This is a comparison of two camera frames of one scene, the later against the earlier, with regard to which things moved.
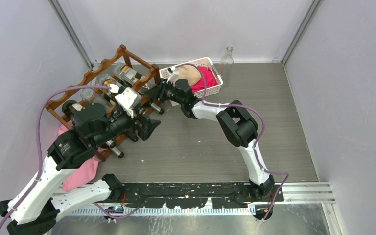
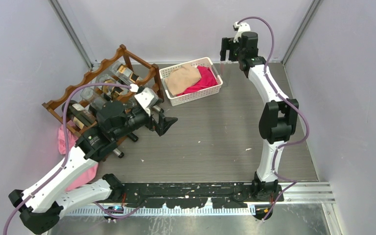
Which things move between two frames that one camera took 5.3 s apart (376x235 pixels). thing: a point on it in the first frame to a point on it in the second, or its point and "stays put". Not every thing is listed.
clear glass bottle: (226, 66) stays put
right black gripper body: (167, 91) to (228, 44)
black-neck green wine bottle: (132, 137) stays put
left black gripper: (147, 126) to (163, 123)
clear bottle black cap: (127, 74) stays put
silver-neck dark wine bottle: (120, 154) stays put
